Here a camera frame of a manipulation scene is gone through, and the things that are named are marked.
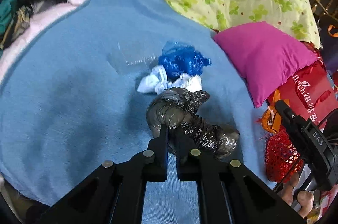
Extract red mesh trash basket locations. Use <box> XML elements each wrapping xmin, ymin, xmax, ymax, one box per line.
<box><xmin>265</xmin><ymin>128</ymin><xmax>304</xmax><ymax>183</ymax></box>

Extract orange wrapper scrap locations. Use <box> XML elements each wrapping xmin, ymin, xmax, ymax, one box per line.
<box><xmin>256</xmin><ymin>89</ymin><xmax>282</xmax><ymax>134</ymax></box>

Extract black plastic bag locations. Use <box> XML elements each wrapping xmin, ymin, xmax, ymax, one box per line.
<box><xmin>146</xmin><ymin>87</ymin><xmax>240</xmax><ymax>160</ymax></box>

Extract blue plastic bag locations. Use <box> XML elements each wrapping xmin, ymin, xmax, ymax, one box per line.
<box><xmin>158</xmin><ymin>41</ymin><xmax>212</xmax><ymax>80</ymax></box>

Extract right hand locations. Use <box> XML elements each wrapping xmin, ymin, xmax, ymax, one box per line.
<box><xmin>281</xmin><ymin>173</ymin><xmax>314</xmax><ymax>218</ymax></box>

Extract red paper gift bag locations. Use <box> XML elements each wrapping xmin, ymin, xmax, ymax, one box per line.
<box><xmin>267</xmin><ymin>60</ymin><xmax>337</xmax><ymax>125</ymax></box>

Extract blue fleece blanket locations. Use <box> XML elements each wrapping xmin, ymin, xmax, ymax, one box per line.
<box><xmin>0</xmin><ymin>0</ymin><xmax>277</xmax><ymax>224</ymax></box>

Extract magenta pillow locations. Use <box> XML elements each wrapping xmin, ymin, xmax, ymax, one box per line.
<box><xmin>214</xmin><ymin>22</ymin><xmax>316</xmax><ymax>108</ymax></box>

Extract white crumpled plastic bag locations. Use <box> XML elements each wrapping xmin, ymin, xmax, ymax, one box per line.
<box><xmin>137</xmin><ymin>65</ymin><xmax>202</xmax><ymax>95</ymax></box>

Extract clear plastic wrapper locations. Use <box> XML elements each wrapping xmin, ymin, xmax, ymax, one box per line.
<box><xmin>108</xmin><ymin>42</ymin><xmax>159</xmax><ymax>75</ymax></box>

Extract pale pink bed sheet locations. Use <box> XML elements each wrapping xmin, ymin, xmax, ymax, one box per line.
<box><xmin>1</xmin><ymin>0</ymin><xmax>86</xmax><ymax>82</ymax></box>

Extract teal garment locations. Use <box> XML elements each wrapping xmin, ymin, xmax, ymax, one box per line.
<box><xmin>0</xmin><ymin>0</ymin><xmax>18</xmax><ymax>35</ymax></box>

